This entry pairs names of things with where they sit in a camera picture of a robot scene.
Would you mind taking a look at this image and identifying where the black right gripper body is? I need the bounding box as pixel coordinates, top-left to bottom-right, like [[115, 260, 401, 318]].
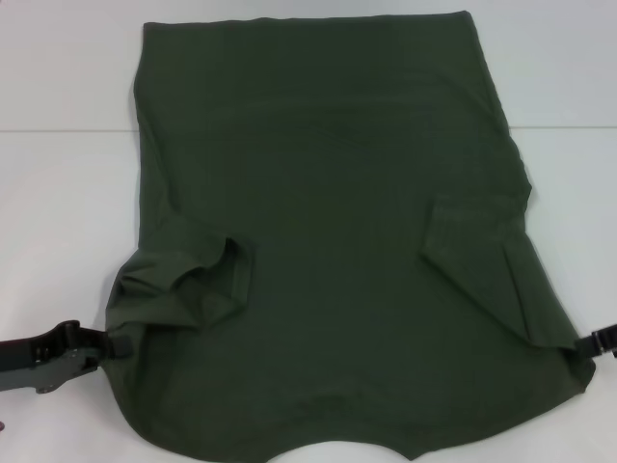
[[597, 323, 617, 361]]

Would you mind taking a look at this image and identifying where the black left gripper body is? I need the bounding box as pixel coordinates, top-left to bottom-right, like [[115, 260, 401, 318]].
[[0, 318, 103, 395]]

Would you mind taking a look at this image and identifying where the dark green t-shirt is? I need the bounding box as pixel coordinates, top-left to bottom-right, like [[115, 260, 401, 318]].
[[101, 10, 599, 463]]

